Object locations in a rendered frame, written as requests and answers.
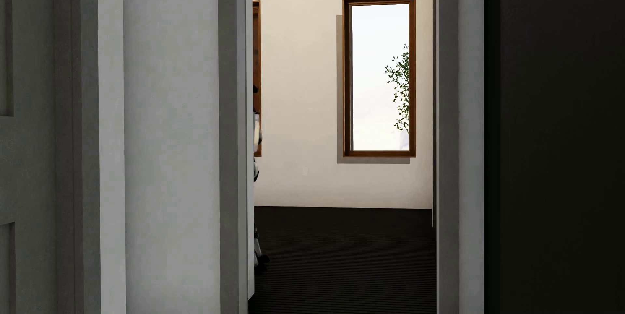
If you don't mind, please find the brown wooden framed window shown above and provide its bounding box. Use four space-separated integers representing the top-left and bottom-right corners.
342 0 417 158
252 0 262 157

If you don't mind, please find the white door frame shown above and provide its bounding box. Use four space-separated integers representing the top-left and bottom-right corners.
218 0 485 314

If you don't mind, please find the white panelled door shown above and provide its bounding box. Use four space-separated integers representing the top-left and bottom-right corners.
0 0 102 314

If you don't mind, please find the white humanoid robot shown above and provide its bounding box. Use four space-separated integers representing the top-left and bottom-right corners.
253 85 270 273

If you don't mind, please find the green leafy tree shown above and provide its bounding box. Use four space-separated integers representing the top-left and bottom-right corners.
384 44 410 133

